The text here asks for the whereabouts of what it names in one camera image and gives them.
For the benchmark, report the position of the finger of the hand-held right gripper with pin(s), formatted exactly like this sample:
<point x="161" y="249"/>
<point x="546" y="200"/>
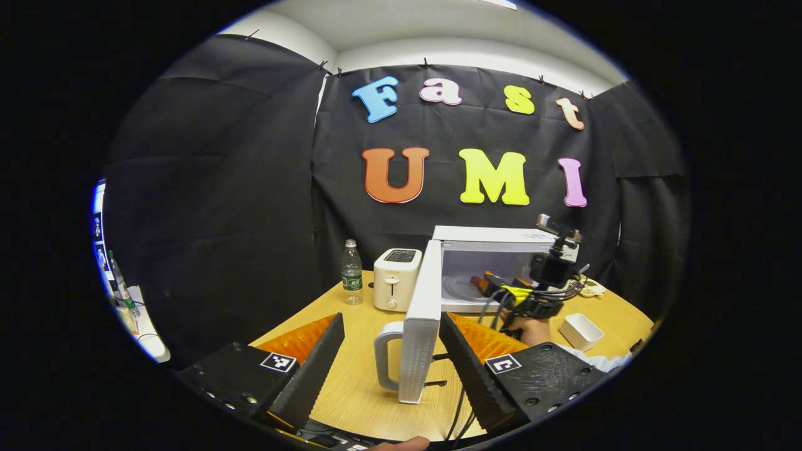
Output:
<point x="501" y="288"/>

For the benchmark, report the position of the long ceiling light panel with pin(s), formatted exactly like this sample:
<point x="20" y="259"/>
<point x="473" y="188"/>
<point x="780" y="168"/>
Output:
<point x="501" y="4"/>

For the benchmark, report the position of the small clear bottle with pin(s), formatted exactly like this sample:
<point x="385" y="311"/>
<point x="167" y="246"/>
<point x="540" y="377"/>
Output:
<point x="122" y="288"/>

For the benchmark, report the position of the white rectangular plastic tray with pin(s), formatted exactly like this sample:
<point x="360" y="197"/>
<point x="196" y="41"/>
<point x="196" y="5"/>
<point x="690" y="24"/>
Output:
<point x="581" y="332"/>

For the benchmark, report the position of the clear water bottle green label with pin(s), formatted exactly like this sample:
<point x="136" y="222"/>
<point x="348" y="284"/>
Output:
<point x="352" y="275"/>

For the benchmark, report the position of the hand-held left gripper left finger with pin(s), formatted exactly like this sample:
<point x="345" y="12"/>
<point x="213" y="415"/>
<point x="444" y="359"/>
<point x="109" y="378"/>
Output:
<point x="313" y="376"/>

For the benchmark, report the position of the white microwave oven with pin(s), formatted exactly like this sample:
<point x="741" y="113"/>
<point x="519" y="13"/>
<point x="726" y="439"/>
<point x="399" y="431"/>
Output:
<point x="420" y="326"/>

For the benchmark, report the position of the white divided seasoning dish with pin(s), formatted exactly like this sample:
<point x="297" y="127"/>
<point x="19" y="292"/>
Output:
<point x="594" y="288"/>

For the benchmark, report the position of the white toaster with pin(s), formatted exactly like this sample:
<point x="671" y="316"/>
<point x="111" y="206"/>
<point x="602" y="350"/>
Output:
<point x="396" y="282"/>

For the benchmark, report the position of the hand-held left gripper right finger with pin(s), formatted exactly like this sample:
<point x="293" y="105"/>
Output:
<point x="470" y="376"/>

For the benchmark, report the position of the black backdrop cloth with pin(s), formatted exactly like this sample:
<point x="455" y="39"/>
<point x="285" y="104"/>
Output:
<point x="238" y="188"/>

